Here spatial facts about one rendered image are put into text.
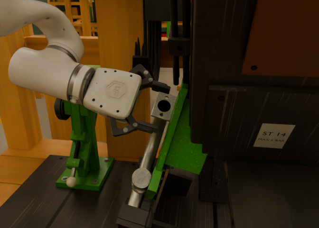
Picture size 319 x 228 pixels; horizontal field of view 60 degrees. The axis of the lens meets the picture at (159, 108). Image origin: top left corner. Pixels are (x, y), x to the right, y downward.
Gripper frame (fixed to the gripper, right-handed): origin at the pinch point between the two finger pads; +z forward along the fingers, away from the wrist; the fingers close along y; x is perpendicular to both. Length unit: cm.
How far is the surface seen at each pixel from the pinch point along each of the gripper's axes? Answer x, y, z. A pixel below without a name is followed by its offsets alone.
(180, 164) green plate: -2.9, -10.6, 7.0
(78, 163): 21.7, -13.7, -16.9
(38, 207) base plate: 23.8, -27.1, -22.8
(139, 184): -0.3, -15.9, 0.7
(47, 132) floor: 247, 29, -117
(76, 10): 735, 539, -397
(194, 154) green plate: -5.0, -8.5, 8.8
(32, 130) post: 48, -5, -44
